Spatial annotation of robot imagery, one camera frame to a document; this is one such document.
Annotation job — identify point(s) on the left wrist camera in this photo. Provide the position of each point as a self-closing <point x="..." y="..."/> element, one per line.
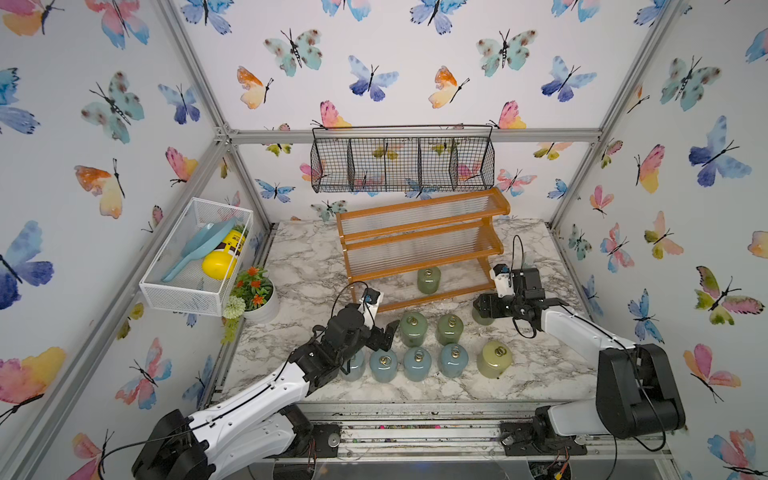
<point x="371" y="303"/>

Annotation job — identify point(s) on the yellow mustard bottle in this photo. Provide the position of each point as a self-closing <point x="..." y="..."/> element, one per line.
<point x="220" y="263"/>

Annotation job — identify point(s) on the yellow-green canister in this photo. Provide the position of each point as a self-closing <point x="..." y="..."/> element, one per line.
<point x="494" y="359"/>

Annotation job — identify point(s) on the light blue dustpan scoop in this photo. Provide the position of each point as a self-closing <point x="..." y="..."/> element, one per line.
<point x="200" y="245"/>

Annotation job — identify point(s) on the black wire wall basket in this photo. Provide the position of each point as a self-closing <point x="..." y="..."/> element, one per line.
<point x="415" y="160"/>

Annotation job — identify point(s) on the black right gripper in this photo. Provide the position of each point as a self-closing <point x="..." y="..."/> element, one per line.
<point x="488" y="301"/>

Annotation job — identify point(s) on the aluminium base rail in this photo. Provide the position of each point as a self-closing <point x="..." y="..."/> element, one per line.
<point x="359" y="432"/>

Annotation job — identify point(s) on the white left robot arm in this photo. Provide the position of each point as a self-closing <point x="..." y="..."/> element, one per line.
<point x="263" y="421"/>

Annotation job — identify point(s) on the blue canister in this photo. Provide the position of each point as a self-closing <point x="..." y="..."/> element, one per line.
<point x="354" y="368"/>
<point x="453" y="360"/>
<point x="417" y="363"/>
<point x="383" y="365"/>

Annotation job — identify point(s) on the potted orange flower plant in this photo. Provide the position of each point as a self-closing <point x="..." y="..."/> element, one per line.
<point x="253" y="299"/>

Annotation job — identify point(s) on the white mesh wall basket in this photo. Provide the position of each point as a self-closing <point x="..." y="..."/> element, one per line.
<point x="192" y="292"/>

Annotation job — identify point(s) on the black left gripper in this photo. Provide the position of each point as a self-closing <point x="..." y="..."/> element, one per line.
<point x="375" y="342"/>

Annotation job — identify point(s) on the small green canister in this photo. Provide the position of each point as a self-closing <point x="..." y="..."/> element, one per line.
<point x="428" y="280"/>
<point x="485" y="321"/>

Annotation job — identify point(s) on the orange wooden three-tier shelf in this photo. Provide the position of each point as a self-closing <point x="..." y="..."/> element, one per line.
<point x="392" y="240"/>

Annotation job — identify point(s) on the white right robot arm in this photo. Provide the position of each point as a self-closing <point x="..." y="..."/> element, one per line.
<point x="636" y="392"/>

